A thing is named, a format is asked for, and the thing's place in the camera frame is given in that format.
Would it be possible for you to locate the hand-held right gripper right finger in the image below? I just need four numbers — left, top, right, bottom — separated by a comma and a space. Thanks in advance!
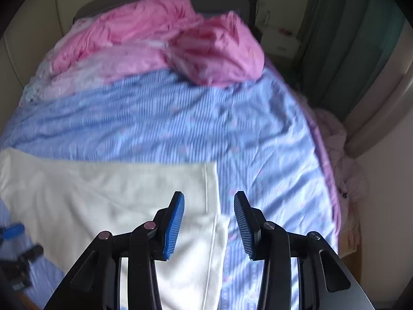
234, 191, 375, 310

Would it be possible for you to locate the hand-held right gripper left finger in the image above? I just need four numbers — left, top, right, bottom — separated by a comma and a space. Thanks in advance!
43, 191, 185, 310

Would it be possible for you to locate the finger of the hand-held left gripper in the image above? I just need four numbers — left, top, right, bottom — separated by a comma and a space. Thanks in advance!
19, 245, 45, 263
0, 222, 25, 240

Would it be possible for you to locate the cream knitted cloth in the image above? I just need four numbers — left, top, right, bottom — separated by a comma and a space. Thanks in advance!
0, 148, 230, 310

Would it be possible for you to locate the blue striped bed sheet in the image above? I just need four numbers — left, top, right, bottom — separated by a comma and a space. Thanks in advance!
0, 67, 340, 310

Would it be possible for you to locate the pale pink cloth heap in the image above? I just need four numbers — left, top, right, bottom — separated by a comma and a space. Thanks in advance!
309, 108, 367, 260

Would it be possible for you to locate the beige window sill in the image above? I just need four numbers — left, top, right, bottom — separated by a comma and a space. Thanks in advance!
343, 67, 413, 159

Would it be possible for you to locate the pale floral quilt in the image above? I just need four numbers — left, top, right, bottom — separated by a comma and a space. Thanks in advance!
23, 15, 173, 104

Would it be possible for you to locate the pink blanket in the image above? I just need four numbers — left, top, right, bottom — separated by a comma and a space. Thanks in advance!
51, 0, 266, 86

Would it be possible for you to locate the white bedside cabinet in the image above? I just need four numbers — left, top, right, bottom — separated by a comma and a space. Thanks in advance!
259, 6, 303, 59

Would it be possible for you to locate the green curtain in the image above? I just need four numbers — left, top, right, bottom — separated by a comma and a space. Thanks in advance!
296, 0, 411, 121

